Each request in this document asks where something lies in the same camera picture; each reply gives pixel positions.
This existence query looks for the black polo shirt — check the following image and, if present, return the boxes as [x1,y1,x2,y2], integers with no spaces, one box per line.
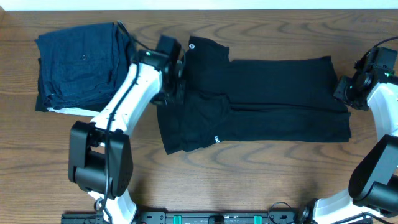
[157,36,351,154]

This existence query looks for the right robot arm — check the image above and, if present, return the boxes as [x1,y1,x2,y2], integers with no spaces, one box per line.
[296,44,397,223]

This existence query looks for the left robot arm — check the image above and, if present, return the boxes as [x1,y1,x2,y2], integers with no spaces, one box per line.
[62,35,186,223]

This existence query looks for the folded dark blue garment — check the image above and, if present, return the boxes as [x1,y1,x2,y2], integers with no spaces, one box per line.
[35,22,136,110]

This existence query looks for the folded white garment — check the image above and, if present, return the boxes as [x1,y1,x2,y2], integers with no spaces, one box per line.
[47,108,100,117]

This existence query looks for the folded black garment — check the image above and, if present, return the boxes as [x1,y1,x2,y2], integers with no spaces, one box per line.
[34,57,106,113]

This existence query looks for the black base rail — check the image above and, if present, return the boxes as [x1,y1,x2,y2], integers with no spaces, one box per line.
[61,210,317,224]

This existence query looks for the small looped black cable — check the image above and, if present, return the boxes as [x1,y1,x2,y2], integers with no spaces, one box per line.
[267,201,301,224]

